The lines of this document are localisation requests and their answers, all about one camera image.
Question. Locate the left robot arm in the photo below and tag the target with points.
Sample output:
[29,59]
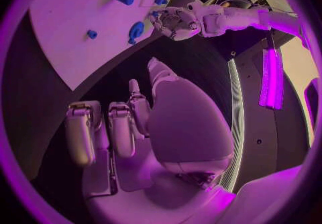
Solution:
[239,19]

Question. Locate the glowing light bar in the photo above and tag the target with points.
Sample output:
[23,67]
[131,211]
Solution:
[271,83]

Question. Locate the blue plug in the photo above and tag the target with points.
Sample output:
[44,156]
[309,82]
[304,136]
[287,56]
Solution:
[155,14]

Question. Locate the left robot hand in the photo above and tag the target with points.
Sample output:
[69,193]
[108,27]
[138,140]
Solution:
[178,21]

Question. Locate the blue gear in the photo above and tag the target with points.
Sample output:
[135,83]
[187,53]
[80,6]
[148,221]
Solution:
[136,31]

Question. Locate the blue block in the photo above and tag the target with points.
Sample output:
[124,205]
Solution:
[160,0]

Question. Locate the blue peg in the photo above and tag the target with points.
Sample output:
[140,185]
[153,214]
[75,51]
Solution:
[92,34]

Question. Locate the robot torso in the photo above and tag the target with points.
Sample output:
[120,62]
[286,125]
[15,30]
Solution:
[259,127]

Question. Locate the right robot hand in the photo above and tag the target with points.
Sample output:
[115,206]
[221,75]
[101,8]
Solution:
[186,127]

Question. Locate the white task board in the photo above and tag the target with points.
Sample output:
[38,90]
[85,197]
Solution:
[83,16]

